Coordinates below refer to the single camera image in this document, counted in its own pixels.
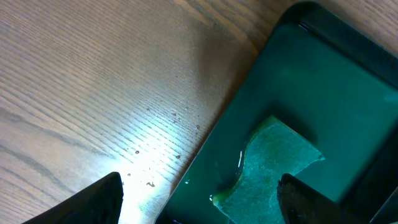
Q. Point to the green scrub sponge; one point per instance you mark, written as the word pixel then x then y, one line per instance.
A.
pixel 273 150

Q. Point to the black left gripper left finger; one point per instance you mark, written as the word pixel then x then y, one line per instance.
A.
pixel 99 203

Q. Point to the black rectangular water tray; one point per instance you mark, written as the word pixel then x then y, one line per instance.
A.
pixel 331 85

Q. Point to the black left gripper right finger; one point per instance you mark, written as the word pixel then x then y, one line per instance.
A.
pixel 301 204

